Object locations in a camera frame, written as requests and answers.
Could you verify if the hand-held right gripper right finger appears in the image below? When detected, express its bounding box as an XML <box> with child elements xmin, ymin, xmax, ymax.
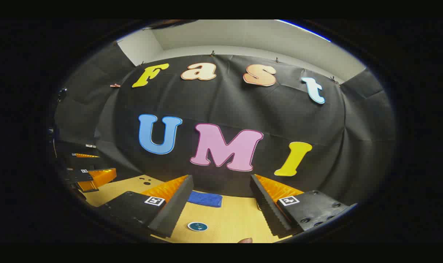
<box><xmin>250</xmin><ymin>174</ymin><xmax>354</xmax><ymax>238</ymax></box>

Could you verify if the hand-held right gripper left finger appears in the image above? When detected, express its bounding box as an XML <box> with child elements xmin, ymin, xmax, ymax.
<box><xmin>97</xmin><ymin>175</ymin><xmax>194</xmax><ymax>239</ymax></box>

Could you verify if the blue folded towel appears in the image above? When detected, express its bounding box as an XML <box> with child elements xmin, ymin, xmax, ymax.
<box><xmin>187</xmin><ymin>191</ymin><xmax>223</xmax><ymax>208</ymax></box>

